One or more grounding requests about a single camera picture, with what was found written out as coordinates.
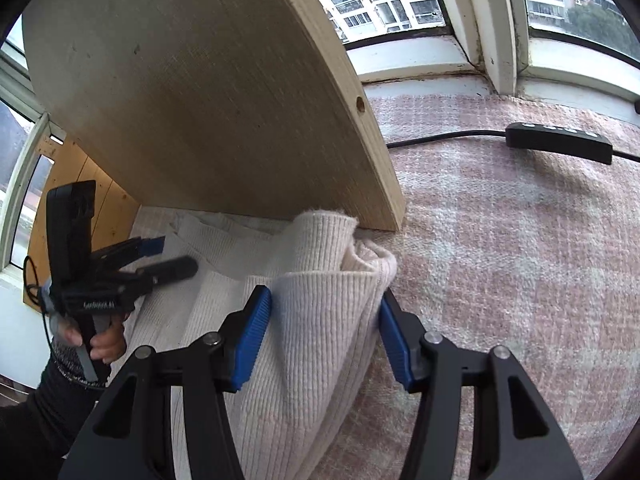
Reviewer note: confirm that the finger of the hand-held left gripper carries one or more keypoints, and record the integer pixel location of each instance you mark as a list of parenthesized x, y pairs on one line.
[(150, 246), (175, 267)]

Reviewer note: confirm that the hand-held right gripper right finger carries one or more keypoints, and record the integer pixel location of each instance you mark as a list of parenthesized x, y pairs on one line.
[(395, 350)]

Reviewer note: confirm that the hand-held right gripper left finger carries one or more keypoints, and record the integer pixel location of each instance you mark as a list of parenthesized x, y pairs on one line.
[(250, 340)]

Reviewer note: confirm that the cream knit sweater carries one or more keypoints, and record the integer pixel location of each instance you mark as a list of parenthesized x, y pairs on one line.
[(310, 335)]

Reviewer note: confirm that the person's left forearm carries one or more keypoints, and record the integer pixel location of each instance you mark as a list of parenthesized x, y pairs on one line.
[(40, 410)]

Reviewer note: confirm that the person's left hand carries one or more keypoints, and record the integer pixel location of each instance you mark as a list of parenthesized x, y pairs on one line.
[(107, 345)]

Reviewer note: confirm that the knotty pine wood panel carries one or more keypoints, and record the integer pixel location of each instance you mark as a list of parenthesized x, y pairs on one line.
[(110, 210)]

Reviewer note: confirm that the pink plaid blanket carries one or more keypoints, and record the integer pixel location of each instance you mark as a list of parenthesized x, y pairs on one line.
[(500, 260)]

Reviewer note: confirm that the light wooden board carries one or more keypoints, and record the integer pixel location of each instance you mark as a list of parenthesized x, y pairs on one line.
[(200, 85)]

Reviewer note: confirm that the white window frame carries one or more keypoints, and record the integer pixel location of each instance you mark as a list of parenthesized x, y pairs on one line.
[(492, 35)]

